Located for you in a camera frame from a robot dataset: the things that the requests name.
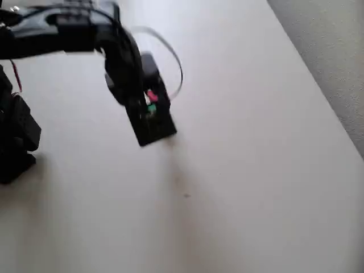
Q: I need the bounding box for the black camera mount box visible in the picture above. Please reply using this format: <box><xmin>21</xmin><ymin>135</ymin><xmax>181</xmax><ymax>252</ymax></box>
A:
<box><xmin>125</xmin><ymin>98</ymin><xmax>177</xmax><ymax>147</ymax></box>

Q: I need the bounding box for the red motor wire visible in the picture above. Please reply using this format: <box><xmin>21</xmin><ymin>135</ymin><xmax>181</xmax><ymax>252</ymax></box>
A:
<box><xmin>10</xmin><ymin>59</ymin><xmax>23</xmax><ymax>93</ymax></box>

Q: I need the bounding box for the thin black camera cable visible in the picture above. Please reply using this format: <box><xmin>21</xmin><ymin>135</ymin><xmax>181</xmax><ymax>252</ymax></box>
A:
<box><xmin>131</xmin><ymin>26</ymin><xmax>184</xmax><ymax>100</ymax></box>

